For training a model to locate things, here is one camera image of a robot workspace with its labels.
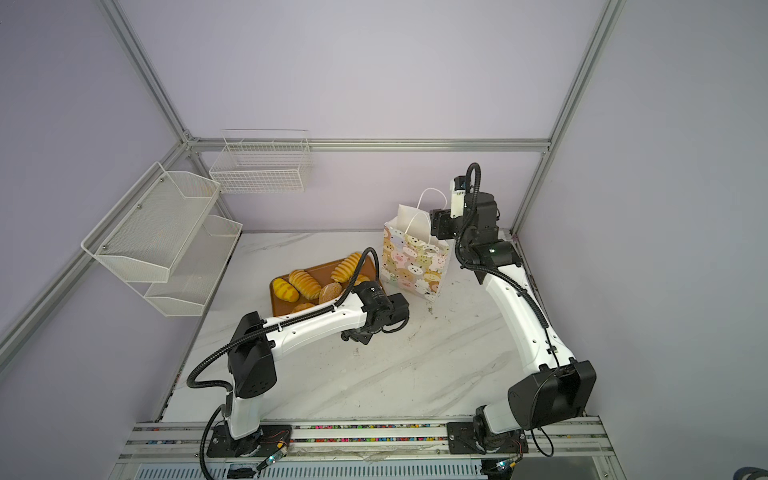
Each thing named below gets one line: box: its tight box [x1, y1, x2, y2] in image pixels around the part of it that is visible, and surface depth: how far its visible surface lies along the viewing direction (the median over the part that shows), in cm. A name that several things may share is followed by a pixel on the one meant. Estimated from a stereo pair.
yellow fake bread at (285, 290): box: [273, 278, 300, 303], surface depth 100 cm
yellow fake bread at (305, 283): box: [288, 269, 321, 300], surface depth 102 cm
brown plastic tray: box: [270, 255, 381, 317], surface depth 102 cm
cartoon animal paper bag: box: [381, 188, 450, 300], surface depth 90 cm
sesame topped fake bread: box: [319, 282, 343, 303], surface depth 99 cm
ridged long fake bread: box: [330, 252, 362, 283], surface depth 106 cm
